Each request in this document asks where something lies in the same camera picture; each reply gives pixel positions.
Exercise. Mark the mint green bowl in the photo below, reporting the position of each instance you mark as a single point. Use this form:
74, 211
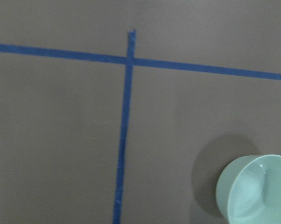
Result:
248, 190

